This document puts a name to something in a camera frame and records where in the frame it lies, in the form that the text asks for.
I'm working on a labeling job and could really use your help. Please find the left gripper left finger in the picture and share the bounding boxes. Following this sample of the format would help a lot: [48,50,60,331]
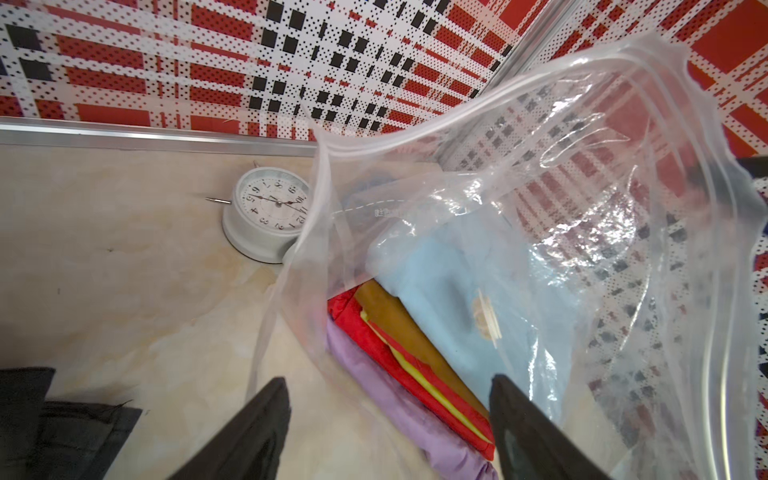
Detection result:
[171,377,291,479]

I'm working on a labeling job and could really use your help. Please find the purple folded garment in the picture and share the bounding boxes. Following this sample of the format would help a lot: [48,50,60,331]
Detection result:
[327,322,498,479]

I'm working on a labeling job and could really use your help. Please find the brown folded garment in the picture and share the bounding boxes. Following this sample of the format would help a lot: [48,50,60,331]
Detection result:
[354,280,489,423]

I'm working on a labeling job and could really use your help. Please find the dark grey trousers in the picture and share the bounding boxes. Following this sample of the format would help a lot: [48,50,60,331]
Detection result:
[1,367,142,479]

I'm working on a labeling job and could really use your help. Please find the white alarm clock on table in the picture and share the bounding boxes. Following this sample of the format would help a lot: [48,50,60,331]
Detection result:
[207,167,311,264]

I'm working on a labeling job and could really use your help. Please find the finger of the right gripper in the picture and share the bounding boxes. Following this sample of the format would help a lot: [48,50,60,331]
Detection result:
[737,155,768,179]

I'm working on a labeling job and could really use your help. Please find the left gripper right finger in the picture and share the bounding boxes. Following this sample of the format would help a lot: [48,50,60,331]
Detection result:
[489,374,608,480]

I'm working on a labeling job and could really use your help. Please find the white vacuum bag valve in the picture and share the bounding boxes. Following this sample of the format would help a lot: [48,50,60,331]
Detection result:
[472,289,502,349]

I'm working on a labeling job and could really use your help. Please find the light blue folded garment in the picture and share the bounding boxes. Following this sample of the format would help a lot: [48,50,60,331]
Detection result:
[376,210,578,422]

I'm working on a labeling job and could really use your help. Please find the red folded garment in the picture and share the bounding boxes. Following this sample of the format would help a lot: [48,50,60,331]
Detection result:
[327,290,495,461]

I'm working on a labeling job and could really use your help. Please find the yellow folded garment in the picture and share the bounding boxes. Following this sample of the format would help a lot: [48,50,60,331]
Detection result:
[360,310,494,451]

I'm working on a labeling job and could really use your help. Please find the clear plastic vacuum bag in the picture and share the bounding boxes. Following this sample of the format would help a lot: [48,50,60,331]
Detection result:
[248,34,767,479]

